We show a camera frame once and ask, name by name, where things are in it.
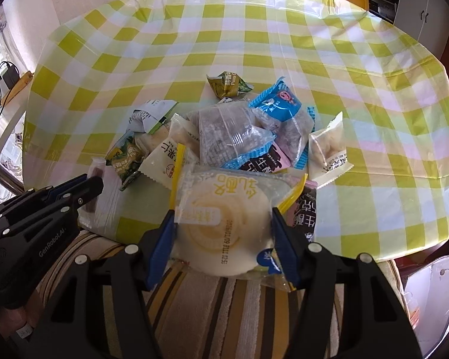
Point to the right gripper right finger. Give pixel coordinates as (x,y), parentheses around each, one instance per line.
(355,290)

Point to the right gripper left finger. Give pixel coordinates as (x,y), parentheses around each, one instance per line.
(98,309)

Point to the round swirl cake packet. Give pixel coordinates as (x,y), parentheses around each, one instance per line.
(223,220)

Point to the clear white nut packet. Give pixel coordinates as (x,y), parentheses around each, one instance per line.
(328,157)

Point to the blue cartoon snack packet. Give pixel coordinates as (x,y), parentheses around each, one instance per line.
(281,112)

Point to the striped sofa cushion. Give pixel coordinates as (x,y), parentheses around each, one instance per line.
(198,316)

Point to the pink black snack packet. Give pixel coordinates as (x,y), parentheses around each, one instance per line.
(302,214)

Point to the green garlic pea packet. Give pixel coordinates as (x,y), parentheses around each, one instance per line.
(126,157)

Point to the white rice cracker packet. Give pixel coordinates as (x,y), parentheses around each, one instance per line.
(159,165)

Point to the clear packet beige cake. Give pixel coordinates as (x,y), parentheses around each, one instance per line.
(149,142)

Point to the white green snack packet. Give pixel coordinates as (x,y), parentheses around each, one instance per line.
(150,116)

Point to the clear packet dark snack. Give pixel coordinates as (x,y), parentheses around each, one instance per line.
(229,134)

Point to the green yellow checkered tablecloth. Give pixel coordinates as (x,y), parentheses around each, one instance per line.
(392,93)

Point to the small olive green packet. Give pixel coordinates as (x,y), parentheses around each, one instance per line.
(228,85)

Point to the white cabinet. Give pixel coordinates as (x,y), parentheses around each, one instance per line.
(427,21)

